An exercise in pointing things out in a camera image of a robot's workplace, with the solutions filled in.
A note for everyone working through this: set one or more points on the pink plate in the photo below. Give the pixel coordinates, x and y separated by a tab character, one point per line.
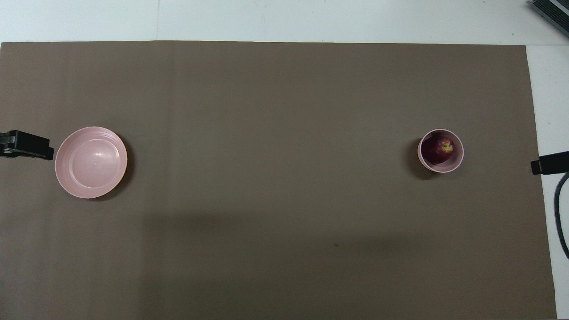
91	162

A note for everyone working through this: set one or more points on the brown table mat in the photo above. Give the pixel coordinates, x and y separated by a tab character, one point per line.
284	222

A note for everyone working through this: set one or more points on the grey ribbed device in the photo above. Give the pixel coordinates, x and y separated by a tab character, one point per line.
555	11

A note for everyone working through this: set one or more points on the dark red apple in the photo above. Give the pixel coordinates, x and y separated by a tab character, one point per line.
438	151

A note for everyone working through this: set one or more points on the pink bowl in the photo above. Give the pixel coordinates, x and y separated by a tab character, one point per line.
444	169

